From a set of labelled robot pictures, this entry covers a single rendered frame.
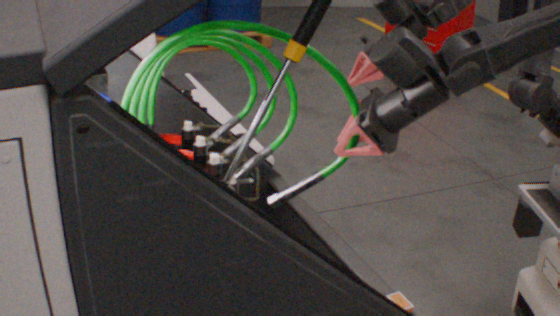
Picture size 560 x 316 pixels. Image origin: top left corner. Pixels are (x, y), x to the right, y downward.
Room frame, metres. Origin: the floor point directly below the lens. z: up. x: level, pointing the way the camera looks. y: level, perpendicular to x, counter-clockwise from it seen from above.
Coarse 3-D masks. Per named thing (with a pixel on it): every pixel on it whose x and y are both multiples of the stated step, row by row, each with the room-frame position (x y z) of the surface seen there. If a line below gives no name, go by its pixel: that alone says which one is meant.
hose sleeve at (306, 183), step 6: (312, 174) 0.85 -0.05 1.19; (318, 174) 0.85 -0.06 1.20; (306, 180) 0.85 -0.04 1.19; (312, 180) 0.84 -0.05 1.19; (318, 180) 0.85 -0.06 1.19; (294, 186) 0.85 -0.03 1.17; (300, 186) 0.84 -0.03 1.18; (306, 186) 0.84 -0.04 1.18; (282, 192) 0.85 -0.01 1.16; (288, 192) 0.84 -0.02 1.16; (294, 192) 0.84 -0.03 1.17; (300, 192) 0.84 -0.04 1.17; (282, 198) 0.84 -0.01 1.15; (288, 198) 0.84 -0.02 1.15
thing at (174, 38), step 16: (176, 32) 0.83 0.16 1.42; (192, 32) 0.83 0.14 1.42; (256, 32) 0.84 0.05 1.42; (272, 32) 0.84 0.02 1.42; (160, 48) 0.82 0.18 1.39; (144, 64) 0.82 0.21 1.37; (320, 64) 0.85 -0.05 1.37; (336, 80) 0.85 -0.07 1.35; (128, 96) 0.82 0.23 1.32; (352, 96) 0.85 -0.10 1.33; (352, 112) 0.86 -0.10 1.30; (352, 144) 0.85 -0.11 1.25; (336, 160) 0.85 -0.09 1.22
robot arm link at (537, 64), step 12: (552, 0) 1.29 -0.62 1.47; (528, 60) 1.28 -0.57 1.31; (540, 60) 1.25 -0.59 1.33; (528, 72) 1.27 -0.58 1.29; (540, 72) 1.24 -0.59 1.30; (540, 84) 1.21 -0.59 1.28; (552, 84) 1.22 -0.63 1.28; (528, 96) 1.21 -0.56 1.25; (540, 96) 1.21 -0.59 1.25; (552, 96) 1.22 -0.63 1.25; (540, 108) 1.20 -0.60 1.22
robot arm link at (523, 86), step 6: (522, 78) 1.28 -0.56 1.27; (528, 78) 1.27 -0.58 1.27; (516, 84) 1.27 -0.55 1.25; (522, 84) 1.25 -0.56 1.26; (528, 84) 1.24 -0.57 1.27; (516, 90) 1.26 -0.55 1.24; (522, 90) 1.24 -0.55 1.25; (528, 90) 1.22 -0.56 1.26; (516, 96) 1.26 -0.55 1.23; (522, 96) 1.23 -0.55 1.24; (516, 102) 1.26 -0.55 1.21; (522, 102) 1.23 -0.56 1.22; (522, 108) 1.26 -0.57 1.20; (528, 108) 1.22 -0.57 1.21; (528, 114) 1.23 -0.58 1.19; (534, 114) 1.22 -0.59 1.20
